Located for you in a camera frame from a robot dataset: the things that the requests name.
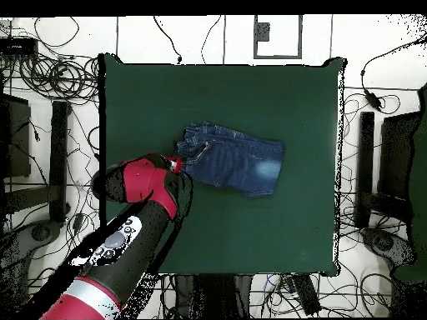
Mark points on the dark green table cloth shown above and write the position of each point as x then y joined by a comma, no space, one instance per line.
267,226

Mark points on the black power strip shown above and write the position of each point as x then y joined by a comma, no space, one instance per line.
307,295

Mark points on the flat black electronics box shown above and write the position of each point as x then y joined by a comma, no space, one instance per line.
18,46

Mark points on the grey rectangular frame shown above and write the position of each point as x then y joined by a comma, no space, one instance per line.
277,57

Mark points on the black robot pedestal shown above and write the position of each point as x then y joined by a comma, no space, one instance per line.
213,296

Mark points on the black stand bar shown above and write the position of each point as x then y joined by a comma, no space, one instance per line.
60,150
365,160

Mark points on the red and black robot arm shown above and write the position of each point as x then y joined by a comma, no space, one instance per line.
146,180

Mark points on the blue denim jeans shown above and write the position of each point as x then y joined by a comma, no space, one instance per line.
233,160

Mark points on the black wheeled stand base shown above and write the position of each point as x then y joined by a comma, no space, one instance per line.
40,232
383,243

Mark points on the hanging dark green cloth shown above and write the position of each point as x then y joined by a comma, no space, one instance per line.
419,200

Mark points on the large black box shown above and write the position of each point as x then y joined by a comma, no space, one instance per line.
16,140
397,156

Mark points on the black power adapter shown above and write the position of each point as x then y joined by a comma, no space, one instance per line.
373,100

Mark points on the small grey box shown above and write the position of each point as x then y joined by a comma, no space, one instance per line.
262,31

